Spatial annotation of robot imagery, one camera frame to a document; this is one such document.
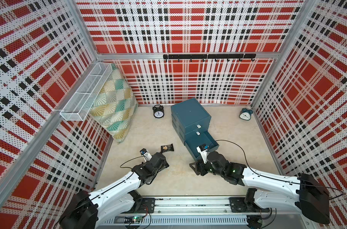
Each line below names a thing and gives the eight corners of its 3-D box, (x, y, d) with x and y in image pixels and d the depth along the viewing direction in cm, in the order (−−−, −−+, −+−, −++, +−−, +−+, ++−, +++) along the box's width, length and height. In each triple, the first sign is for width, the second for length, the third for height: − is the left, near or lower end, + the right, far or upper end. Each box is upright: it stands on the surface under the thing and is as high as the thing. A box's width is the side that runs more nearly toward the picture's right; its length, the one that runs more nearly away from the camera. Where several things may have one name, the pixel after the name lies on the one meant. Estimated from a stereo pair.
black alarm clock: (153, 118, 113) (152, 111, 106) (154, 111, 117) (153, 104, 111) (163, 118, 113) (162, 111, 106) (164, 111, 117) (163, 104, 111)
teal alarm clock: (238, 118, 115) (241, 111, 108) (239, 114, 117) (243, 107, 111) (248, 121, 112) (252, 114, 106) (249, 117, 115) (253, 110, 109)
